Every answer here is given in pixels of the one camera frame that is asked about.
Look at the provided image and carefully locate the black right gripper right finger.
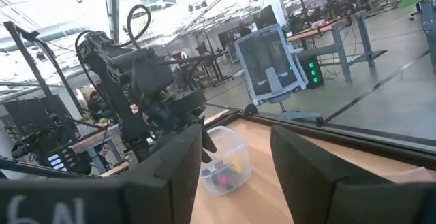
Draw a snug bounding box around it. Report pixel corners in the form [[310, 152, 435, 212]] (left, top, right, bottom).
[[270, 125, 392, 224]]

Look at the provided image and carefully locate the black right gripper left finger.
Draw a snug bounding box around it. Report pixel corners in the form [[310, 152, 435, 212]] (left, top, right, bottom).
[[108, 123, 204, 224]]

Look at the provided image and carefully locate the red toy strawberry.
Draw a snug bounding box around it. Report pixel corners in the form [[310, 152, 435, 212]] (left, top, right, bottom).
[[217, 169, 236, 188]]

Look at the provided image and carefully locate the yellow toy lemon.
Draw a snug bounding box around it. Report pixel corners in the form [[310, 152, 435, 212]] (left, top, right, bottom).
[[228, 154, 247, 174]]

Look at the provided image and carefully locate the clear plastic tupperware container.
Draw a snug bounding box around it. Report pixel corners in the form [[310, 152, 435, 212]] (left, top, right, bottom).
[[200, 125, 252, 197]]

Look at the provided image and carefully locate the person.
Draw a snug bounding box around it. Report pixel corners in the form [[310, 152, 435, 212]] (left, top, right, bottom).
[[87, 90, 115, 121], [236, 21, 253, 39]]

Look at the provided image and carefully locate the black computer with green lights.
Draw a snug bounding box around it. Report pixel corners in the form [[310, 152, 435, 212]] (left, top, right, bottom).
[[298, 56, 324, 90]]

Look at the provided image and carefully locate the grey mesh office chair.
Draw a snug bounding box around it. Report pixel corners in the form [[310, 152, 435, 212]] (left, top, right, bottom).
[[234, 22, 324, 125]]

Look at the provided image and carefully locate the black device with white labels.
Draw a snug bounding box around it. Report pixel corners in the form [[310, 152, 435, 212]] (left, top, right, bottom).
[[44, 147, 82, 176]]

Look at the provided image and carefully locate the black monitor screen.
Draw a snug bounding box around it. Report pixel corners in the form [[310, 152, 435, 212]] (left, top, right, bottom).
[[253, 4, 279, 31]]

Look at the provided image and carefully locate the wooden workbench with grey legs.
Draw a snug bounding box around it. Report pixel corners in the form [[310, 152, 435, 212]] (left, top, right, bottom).
[[285, 12, 388, 83]]

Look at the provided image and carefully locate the black aluminium table frame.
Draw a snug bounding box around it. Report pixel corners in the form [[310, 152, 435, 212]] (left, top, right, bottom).
[[204, 103, 436, 170]]

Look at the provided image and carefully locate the black rig post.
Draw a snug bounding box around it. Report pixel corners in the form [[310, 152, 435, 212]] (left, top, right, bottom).
[[0, 155, 91, 180]]

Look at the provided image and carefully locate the black frame stand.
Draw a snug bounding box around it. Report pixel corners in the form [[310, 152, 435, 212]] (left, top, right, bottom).
[[3, 21, 84, 116]]

